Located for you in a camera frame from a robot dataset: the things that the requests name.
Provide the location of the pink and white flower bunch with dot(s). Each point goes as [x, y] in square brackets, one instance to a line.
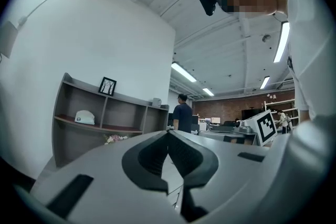
[115, 138]

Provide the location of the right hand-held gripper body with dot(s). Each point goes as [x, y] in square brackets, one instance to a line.
[265, 126]

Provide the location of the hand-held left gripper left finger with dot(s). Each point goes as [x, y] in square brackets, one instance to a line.
[105, 173]

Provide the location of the white plastic tissue pack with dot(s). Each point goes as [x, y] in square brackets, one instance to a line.
[84, 117]

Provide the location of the white mug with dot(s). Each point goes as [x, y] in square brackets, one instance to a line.
[156, 102]

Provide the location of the grey wooden console table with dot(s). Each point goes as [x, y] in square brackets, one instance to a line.
[123, 112]

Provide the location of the tree picture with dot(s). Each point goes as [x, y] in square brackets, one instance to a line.
[107, 86]

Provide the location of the black wall screen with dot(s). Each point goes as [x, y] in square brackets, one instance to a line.
[250, 114]

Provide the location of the white rack shelf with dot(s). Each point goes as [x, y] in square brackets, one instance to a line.
[291, 107]

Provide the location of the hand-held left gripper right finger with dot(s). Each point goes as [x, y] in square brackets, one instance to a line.
[231, 178]

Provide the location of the round ceiling smoke detector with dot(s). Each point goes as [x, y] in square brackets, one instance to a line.
[266, 38]

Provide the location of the black head camera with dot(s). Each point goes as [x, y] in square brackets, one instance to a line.
[207, 2]

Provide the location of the person's white shirt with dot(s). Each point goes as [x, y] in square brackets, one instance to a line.
[315, 47]

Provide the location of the ceiling light bar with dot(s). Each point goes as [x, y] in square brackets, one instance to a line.
[183, 72]
[208, 91]
[281, 42]
[264, 82]

